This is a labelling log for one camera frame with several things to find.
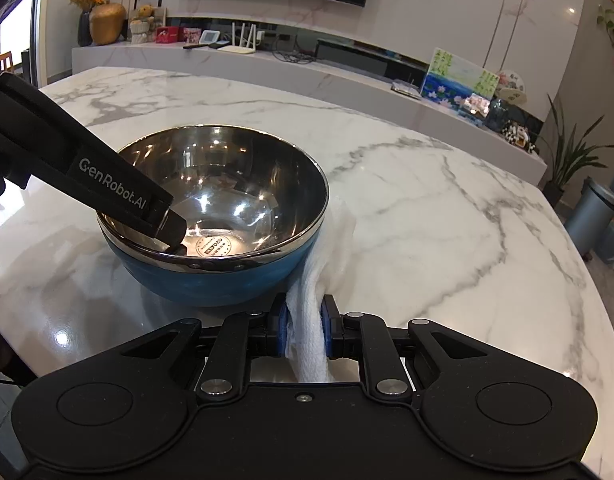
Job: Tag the grey cylindrical trash can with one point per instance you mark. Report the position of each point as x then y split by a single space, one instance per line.
589 215

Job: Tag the small tray with papers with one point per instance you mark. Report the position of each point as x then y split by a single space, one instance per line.
404 86

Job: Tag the gold round vase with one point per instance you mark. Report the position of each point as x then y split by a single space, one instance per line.
107 22

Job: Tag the potted long-leaf green plant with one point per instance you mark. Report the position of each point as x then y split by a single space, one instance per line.
569 160

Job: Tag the wooden chair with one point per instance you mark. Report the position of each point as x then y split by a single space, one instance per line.
1 61

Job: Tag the round painted fan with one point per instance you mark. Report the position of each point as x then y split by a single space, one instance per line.
511 87

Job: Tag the small photo frame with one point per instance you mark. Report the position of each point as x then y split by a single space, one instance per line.
476 106

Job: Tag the black picture frame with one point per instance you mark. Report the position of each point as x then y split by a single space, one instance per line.
149 0

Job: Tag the black remote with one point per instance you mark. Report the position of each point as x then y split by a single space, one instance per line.
194 46

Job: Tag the white router with antennas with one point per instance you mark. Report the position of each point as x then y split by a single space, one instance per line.
239 42

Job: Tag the dark vase with dried flowers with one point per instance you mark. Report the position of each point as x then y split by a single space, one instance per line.
85 15

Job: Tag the small white display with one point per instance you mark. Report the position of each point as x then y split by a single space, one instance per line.
210 37

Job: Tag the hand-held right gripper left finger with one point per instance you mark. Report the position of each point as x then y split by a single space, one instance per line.
283 332

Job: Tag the translucent trash bag bin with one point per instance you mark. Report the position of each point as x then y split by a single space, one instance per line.
612 242

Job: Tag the pink card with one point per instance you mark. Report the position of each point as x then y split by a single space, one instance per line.
191 35

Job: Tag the white cloth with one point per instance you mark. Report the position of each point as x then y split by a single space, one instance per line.
312 320

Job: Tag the red box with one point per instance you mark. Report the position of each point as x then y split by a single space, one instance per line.
168 35

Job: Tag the stainless steel bowl blue outside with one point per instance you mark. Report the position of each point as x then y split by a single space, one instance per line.
222 195

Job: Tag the black and white toy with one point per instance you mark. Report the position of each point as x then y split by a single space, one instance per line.
519 137

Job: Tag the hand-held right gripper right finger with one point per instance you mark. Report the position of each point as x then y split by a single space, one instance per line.
328 330

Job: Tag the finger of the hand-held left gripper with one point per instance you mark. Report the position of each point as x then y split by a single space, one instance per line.
174 230

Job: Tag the brown teddy bear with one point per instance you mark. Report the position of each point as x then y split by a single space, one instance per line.
142 22

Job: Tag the lotus pond painting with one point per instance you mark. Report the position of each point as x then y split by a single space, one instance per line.
454 80

